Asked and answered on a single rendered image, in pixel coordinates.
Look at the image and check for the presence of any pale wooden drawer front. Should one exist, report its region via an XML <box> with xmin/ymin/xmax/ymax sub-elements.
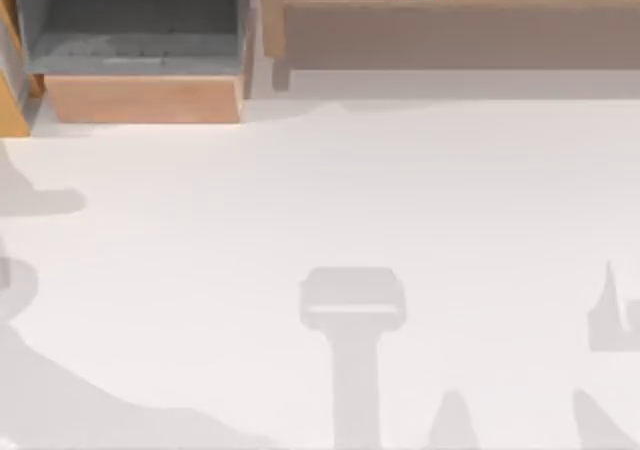
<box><xmin>43</xmin><ymin>73</ymin><xmax>243</xmax><ymax>125</ymax></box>

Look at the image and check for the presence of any wooden open shelf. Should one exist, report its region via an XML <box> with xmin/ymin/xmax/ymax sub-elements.
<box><xmin>263</xmin><ymin>0</ymin><xmax>640</xmax><ymax>92</ymax></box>

